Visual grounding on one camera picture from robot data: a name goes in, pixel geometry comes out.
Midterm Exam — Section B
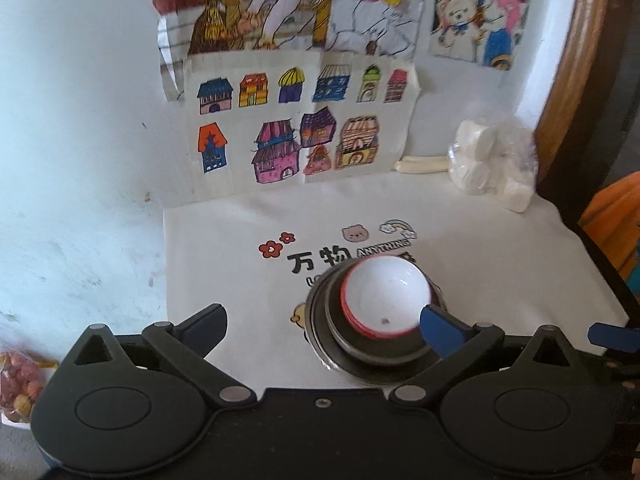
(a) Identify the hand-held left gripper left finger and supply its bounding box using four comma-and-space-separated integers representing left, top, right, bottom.
55, 303, 258, 409

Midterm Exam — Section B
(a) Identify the steel bowl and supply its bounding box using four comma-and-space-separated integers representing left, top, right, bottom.
324, 265, 443, 367

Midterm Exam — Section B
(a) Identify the dark round object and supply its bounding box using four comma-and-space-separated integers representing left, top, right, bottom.
545, 0, 640, 211

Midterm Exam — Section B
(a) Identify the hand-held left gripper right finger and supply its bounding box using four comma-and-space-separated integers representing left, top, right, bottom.
389, 304, 586, 407

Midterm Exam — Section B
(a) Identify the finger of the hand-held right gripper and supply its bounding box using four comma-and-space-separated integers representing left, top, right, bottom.
587, 322, 632, 350

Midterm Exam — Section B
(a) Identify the large steel plate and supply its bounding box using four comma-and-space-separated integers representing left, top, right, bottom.
304, 260, 448, 387

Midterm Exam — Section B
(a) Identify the plastic bag of white buns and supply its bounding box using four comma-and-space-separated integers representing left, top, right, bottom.
447, 117, 538, 213

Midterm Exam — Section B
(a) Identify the house drawing paper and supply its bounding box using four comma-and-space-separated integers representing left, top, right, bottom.
181, 50, 422, 208

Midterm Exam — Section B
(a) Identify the white printed cloth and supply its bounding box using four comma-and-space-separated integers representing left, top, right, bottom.
162, 172, 630, 391

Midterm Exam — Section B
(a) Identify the orange printed cloth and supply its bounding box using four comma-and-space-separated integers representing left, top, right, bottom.
579, 171, 640, 306

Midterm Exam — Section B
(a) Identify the coloured figure drawing paper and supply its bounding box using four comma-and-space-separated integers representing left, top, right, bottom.
151, 0, 426, 103

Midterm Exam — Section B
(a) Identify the bear and child drawing paper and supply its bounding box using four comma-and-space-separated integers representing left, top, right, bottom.
428, 0, 531, 70

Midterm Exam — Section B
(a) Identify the white yellow box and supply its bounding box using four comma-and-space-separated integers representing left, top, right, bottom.
0, 360, 58, 428

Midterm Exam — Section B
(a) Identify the bag of round snacks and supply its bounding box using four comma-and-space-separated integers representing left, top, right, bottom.
0, 351, 46, 416

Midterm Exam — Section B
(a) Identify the cream stick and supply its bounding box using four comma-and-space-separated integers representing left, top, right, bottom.
394, 156, 453, 175

